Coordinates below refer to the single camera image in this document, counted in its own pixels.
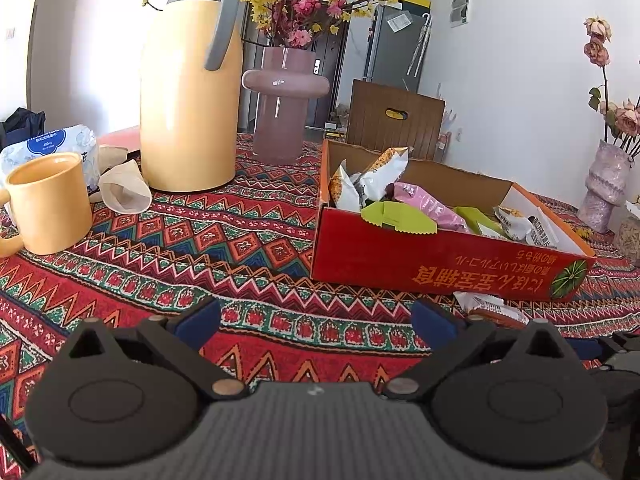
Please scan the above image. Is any translucent umbrella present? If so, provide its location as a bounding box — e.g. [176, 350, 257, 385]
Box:
[407, 12, 432, 78]

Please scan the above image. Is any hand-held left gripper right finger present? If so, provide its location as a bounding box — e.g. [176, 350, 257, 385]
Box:
[382, 298, 571, 403]

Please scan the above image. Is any beige paper cone cup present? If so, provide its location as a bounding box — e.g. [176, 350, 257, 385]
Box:
[96, 145, 131, 173]
[97, 161, 152, 213]

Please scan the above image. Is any lime green snack packet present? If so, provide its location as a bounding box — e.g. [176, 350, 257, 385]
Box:
[452, 206, 506, 238]
[361, 200, 440, 236]

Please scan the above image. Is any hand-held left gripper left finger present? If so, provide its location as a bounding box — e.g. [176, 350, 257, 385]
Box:
[66, 298, 247, 403]

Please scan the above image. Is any yellow thermos jug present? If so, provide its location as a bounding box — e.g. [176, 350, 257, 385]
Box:
[139, 0, 246, 193]

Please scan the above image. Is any beige textured container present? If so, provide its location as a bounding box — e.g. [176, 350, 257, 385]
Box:
[614, 200, 640, 261]

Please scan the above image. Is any blue white tissue pack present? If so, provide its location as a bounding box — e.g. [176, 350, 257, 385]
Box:
[0, 124, 101, 196]

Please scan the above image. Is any dark bag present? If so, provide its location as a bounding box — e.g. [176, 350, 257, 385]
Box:
[0, 106, 47, 151]

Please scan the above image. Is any grey refrigerator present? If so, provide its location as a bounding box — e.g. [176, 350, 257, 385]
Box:
[362, 2, 433, 93]

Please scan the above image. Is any patterned red tablecloth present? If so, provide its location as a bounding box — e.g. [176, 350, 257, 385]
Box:
[0, 132, 640, 480]

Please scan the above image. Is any brown wooden chair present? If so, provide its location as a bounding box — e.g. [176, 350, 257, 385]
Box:
[346, 79, 447, 163]

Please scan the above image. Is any pink glass vase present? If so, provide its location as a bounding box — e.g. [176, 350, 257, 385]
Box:
[242, 46, 331, 166]

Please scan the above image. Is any large pink snack packet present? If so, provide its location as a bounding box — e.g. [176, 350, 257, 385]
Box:
[392, 182, 471, 235]

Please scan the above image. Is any white orange snack packet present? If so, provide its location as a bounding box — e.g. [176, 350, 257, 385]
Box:
[492, 205, 533, 241]
[359, 146, 411, 196]

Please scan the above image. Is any yellow and pink flower bouquet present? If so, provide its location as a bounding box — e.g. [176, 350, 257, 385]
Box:
[140, 0, 486, 51]

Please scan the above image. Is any yellow mug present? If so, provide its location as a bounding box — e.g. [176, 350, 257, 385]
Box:
[0, 152, 94, 258]

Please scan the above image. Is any red cardboard box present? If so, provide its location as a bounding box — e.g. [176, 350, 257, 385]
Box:
[311, 139, 598, 303]

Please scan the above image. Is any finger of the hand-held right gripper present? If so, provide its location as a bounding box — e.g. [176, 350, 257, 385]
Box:
[567, 332, 640, 362]

